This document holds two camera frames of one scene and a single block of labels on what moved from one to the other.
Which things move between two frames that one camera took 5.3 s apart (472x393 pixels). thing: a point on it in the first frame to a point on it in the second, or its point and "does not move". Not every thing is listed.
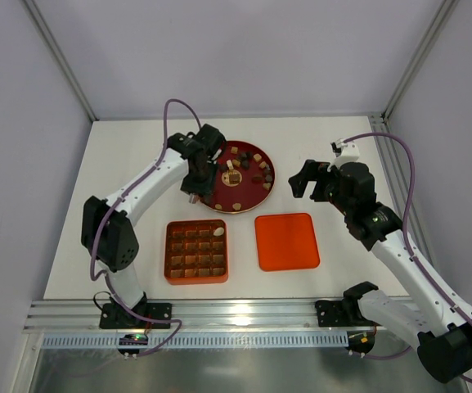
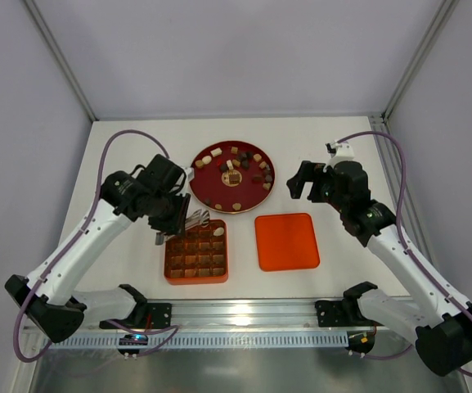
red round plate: (244, 179) does not move
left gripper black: (199, 186) to (182, 214)
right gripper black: (319, 182) does not move
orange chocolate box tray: (195, 251) does not move
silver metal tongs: (193, 198) to (197, 218)
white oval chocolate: (218, 232) does not move
